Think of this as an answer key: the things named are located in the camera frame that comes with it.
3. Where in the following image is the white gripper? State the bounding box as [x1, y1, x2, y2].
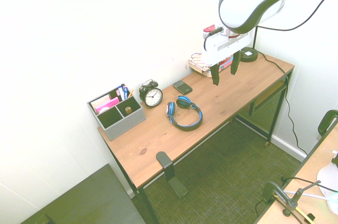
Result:
[202, 33, 255, 87]

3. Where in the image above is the blue and black headphone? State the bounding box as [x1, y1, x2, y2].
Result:
[165, 95, 204, 133]

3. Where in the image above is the black headphone hanger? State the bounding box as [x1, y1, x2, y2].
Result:
[155, 151, 189, 200]

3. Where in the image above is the red book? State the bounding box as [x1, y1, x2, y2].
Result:
[218, 54, 234, 71]

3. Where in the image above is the patterned notebook stack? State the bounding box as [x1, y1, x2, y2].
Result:
[188, 52, 221, 79]

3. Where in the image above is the black lamp base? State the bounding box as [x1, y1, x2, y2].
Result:
[239, 25, 259, 63]

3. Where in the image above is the black calculator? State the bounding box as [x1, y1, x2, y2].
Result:
[173, 80, 193, 95]

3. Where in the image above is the black twin-bell alarm clock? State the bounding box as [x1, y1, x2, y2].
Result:
[139, 78, 164, 109]

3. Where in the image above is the blue capped pen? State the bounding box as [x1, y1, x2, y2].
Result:
[121, 83, 130, 100]

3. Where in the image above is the black table clamp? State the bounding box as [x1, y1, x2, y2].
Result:
[316, 109, 338, 141]
[255, 180, 292, 218]

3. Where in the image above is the grey desk organizer box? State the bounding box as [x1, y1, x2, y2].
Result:
[87, 86, 147, 141]

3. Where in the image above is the pink sticky note pad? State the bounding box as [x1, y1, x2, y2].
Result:
[95, 97, 120, 114]

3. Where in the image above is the white rounded base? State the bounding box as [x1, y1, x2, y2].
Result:
[316, 150, 338, 193]

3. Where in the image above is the wrist camera with red part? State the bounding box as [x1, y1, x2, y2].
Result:
[202, 24, 225, 39]

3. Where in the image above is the black lamp power cable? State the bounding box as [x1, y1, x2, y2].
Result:
[257, 51, 308, 156]

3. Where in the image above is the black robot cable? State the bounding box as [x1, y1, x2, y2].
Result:
[256, 0, 338, 31]

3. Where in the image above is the grey small camera stand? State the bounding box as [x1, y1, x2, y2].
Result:
[281, 180, 322, 217]

